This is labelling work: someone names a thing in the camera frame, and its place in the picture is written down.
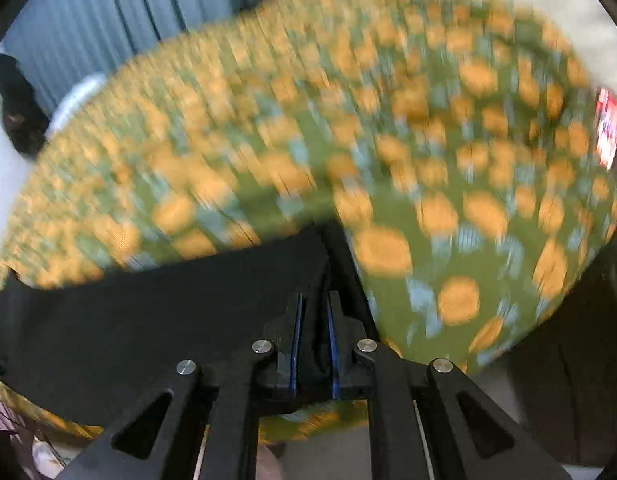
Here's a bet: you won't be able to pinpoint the black pants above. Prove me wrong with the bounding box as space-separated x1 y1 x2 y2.
0 221 377 427

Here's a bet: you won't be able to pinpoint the green floral bed quilt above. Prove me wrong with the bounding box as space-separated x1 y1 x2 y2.
0 0 617 443

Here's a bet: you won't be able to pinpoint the light blue folded cloth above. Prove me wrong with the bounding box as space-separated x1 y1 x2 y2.
45 73 108 141

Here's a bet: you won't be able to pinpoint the red white package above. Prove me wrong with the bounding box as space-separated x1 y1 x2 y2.
595 87 617 170

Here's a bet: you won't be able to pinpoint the blue-grey curtain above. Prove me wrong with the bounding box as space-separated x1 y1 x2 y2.
0 0 261 114

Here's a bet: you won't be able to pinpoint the black clothes hanging on wall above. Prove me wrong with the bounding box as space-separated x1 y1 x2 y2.
0 53 49 159

